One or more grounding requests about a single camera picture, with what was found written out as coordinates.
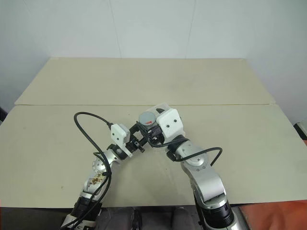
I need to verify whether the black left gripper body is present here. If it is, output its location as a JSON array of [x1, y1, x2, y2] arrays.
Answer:
[[126, 131, 146, 155]]

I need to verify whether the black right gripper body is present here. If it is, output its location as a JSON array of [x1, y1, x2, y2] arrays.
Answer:
[[148, 126, 166, 147]]

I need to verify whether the small jar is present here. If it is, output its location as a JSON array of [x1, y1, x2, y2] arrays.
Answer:
[[136, 121, 154, 135]]

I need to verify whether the orange red mat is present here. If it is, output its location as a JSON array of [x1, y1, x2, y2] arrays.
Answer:
[[236, 200, 307, 230]]

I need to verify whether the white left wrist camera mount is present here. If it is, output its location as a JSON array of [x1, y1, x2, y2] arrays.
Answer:
[[110, 123, 133, 158]]

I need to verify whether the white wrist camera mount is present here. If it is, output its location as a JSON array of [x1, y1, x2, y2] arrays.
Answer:
[[110, 123, 133, 158], [156, 108, 186, 145]]

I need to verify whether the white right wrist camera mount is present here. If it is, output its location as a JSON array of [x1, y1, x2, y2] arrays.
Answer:
[[156, 108, 186, 145]]

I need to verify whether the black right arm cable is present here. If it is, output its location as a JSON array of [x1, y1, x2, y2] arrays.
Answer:
[[147, 135, 223, 168]]

